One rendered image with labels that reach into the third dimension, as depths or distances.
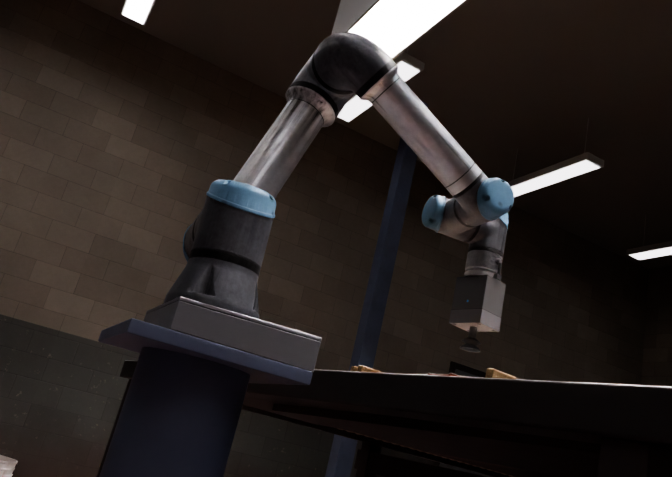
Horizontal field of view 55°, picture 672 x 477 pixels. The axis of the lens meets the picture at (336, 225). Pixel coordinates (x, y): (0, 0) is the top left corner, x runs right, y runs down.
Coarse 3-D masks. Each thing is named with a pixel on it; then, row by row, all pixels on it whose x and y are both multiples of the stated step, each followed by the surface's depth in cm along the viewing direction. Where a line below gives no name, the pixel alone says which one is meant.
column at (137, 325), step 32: (128, 320) 85; (160, 352) 93; (192, 352) 88; (224, 352) 89; (160, 384) 91; (192, 384) 91; (224, 384) 93; (288, 384) 99; (128, 416) 91; (160, 416) 89; (192, 416) 90; (224, 416) 93; (128, 448) 89; (160, 448) 88; (192, 448) 89; (224, 448) 93
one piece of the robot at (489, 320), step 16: (480, 272) 136; (464, 288) 138; (480, 288) 134; (496, 288) 135; (464, 304) 136; (480, 304) 132; (496, 304) 135; (464, 320) 134; (480, 320) 131; (496, 320) 134
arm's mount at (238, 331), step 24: (168, 312) 90; (192, 312) 88; (216, 312) 89; (216, 336) 89; (240, 336) 90; (264, 336) 92; (288, 336) 93; (312, 336) 95; (288, 360) 93; (312, 360) 94
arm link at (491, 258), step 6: (468, 252) 141; (474, 252) 138; (480, 252) 138; (486, 252) 137; (492, 252) 137; (468, 258) 139; (474, 258) 138; (480, 258) 137; (486, 258) 137; (492, 258) 137; (498, 258) 138; (468, 264) 139; (474, 264) 137; (480, 264) 137; (486, 264) 136; (492, 264) 137; (498, 264) 138; (486, 270) 137; (492, 270) 136
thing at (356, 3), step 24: (360, 0) 365; (408, 0) 393; (432, 0) 360; (456, 0) 332; (336, 24) 391; (360, 24) 404; (384, 24) 413; (408, 24) 379; (432, 24) 348; (384, 48) 400
